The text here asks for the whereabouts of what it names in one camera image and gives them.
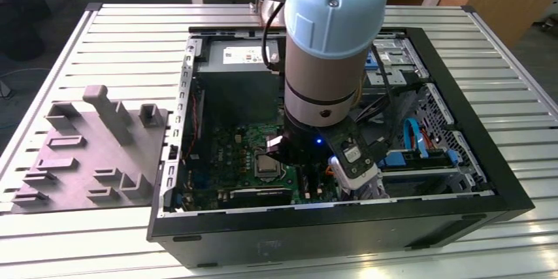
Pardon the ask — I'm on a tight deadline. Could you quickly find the grey power supply white label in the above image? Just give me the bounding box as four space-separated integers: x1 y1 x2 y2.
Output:
195 39 287 123

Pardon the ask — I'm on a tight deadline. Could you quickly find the green motherboard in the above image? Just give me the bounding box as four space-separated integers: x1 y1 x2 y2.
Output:
185 118 349 210

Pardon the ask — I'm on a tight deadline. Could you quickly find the silver CPU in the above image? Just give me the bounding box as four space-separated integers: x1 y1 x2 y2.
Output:
255 156 283 177

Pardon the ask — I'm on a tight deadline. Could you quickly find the white camera in black bracket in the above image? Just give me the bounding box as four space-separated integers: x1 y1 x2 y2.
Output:
318 122 380 191

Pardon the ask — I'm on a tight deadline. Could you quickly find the grey disk bay bracket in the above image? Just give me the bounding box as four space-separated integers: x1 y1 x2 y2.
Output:
374 153 497 200

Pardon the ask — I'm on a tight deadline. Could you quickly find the metal CPU socket cover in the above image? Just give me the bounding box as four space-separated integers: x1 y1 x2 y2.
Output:
251 153 289 184

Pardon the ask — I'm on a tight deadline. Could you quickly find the blue SATA cable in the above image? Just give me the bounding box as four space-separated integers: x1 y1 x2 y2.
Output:
404 117 432 158

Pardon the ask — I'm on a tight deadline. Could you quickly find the black cable bundle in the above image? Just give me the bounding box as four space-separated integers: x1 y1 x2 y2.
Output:
349 83 429 123

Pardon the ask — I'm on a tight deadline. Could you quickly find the black graphics card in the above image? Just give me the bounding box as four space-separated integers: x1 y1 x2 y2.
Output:
229 187 293 208

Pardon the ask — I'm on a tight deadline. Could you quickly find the black office chair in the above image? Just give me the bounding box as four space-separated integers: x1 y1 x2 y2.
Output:
0 0 53 63

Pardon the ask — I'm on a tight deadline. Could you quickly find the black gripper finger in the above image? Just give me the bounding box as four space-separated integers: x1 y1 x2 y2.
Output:
263 133 304 167

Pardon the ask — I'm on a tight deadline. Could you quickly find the grey metal drive cage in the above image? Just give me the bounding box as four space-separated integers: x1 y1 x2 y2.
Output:
364 35 432 107

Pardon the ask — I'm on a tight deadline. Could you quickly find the blue carrier with disk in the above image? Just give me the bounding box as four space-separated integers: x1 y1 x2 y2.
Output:
380 148 460 171

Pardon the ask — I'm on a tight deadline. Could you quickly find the black open PC case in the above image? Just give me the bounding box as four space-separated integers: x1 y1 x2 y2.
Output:
146 25 537 269

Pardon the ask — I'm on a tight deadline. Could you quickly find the black camera cable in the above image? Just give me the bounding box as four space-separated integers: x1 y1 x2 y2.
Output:
261 3 287 74
369 45 401 162

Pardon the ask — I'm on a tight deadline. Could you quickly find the grey plastic parts rack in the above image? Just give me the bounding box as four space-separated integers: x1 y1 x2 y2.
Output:
0 84 174 216

